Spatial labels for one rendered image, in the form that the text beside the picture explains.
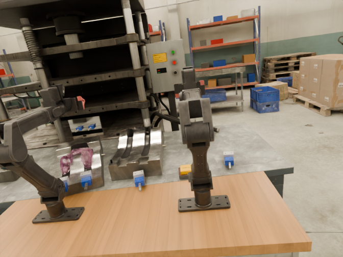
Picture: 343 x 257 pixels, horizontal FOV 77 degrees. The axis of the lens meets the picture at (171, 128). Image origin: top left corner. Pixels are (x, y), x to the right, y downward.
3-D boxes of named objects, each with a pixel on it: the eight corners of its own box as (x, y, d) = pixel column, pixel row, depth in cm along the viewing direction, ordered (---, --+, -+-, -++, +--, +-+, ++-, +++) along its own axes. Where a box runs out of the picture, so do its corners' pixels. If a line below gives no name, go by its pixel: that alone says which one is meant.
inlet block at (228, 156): (235, 174, 101) (235, 163, 99) (224, 174, 102) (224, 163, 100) (233, 160, 113) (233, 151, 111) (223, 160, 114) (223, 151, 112)
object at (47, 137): (157, 138, 179) (155, 130, 176) (6, 157, 183) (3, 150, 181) (161, 112, 258) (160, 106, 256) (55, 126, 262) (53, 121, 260)
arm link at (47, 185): (52, 185, 92) (-5, 140, 68) (67, 184, 92) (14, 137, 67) (47, 200, 88) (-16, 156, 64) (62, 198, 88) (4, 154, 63)
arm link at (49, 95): (43, 88, 96) (25, 93, 85) (61, 85, 95) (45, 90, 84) (51, 113, 100) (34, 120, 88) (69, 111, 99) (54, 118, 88)
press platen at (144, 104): (155, 121, 175) (152, 100, 169) (2, 142, 179) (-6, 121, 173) (160, 100, 253) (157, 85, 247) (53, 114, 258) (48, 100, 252)
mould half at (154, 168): (162, 175, 109) (157, 151, 104) (112, 181, 110) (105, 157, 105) (164, 138, 156) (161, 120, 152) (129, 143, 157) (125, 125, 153)
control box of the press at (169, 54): (200, 196, 213) (182, 37, 166) (169, 200, 215) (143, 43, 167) (197, 184, 234) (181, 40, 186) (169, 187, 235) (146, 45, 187)
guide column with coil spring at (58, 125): (76, 175, 195) (25, 17, 153) (70, 176, 195) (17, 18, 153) (78, 172, 200) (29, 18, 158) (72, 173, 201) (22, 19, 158)
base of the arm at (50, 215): (35, 197, 91) (24, 208, 85) (80, 193, 89) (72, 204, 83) (42, 211, 94) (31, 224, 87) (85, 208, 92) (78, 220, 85)
